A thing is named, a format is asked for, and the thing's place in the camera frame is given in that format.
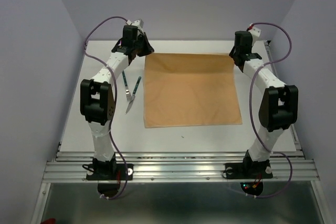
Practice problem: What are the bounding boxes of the beige cloth napkin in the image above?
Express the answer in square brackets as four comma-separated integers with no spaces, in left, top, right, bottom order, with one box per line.
[143,53,242,128]

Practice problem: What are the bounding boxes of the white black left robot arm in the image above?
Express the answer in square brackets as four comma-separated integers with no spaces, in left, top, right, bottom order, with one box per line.
[80,19,154,179]

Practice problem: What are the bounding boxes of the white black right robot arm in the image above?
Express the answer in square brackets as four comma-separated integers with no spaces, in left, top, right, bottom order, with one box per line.
[229,28,298,177]

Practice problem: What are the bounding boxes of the red object at bottom edge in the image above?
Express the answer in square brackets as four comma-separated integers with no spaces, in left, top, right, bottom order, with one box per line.
[40,218,56,224]

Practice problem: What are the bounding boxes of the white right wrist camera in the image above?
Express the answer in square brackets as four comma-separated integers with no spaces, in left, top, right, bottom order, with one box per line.
[247,23,261,44]

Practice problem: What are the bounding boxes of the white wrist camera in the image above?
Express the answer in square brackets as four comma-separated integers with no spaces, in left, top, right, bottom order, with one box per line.
[247,23,261,44]
[125,19,144,29]

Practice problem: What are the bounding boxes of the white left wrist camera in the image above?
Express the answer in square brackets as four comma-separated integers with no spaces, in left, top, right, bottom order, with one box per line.
[125,19,144,29]

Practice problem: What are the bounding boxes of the green handled knife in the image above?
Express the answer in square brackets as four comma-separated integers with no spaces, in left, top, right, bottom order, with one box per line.
[125,76,142,114]

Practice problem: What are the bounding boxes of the green handled fork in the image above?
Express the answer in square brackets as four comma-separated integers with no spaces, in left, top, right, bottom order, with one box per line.
[122,71,132,102]

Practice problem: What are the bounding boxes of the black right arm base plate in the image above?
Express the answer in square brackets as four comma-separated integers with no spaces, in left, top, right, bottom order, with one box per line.
[222,161,273,180]

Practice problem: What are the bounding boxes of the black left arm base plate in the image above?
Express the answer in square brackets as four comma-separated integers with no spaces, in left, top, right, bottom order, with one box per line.
[82,163,133,181]

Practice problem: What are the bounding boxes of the aluminium mounting rail frame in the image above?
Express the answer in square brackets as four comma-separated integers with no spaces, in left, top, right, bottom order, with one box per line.
[31,39,331,224]

